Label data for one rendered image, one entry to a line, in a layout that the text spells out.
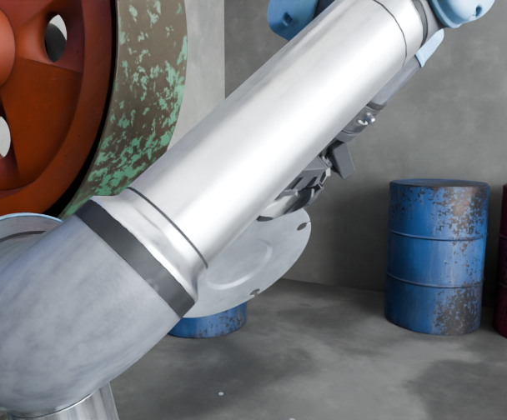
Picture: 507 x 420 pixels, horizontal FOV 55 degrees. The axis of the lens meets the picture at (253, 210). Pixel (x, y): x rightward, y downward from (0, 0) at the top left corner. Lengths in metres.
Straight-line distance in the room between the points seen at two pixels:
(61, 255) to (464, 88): 3.43
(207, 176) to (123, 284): 0.08
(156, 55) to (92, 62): 0.11
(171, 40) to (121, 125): 0.18
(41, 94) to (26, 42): 0.10
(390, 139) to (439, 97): 0.42
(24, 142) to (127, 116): 0.30
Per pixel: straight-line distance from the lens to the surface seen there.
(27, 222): 0.42
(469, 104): 3.60
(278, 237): 0.83
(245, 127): 0.31
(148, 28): 0.85
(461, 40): 3.66
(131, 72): 0.81
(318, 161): 0.66
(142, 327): 0.29
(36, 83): 1.03
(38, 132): 1.03
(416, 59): 0.59
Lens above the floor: 1.15
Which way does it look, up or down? 8 degrees down
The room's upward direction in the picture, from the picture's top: straight up
